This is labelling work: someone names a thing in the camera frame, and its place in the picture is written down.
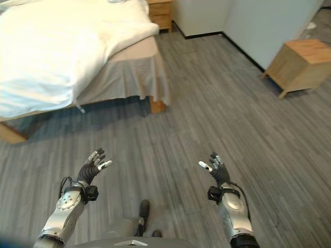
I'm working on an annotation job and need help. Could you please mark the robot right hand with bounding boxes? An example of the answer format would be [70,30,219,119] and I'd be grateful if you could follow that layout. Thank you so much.
[198,152,233,188]

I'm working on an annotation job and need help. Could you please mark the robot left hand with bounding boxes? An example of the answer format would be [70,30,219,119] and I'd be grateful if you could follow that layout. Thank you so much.
[77,148,113,185]

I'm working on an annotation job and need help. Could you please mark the beige bed skirt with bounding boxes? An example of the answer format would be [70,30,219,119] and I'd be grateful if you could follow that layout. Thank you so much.
[0,34,171,122]

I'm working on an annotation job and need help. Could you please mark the robot torso and legs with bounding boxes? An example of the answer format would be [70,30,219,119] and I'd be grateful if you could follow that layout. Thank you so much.
[73,199,193,248]

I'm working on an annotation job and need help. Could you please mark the white duvet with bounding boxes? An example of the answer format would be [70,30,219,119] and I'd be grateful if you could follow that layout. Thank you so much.
[0,0,160,119]

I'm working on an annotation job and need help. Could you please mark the wooden side table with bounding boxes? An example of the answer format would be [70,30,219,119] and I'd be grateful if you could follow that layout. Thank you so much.
[262,38,331,100]

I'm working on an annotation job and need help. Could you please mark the wooden nightstand with drawers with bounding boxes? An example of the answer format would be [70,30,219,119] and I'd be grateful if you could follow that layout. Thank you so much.
[146,0,173,33]

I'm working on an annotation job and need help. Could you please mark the white duvet tie strap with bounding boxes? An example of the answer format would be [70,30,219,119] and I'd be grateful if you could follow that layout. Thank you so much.
[75,96,86,114]

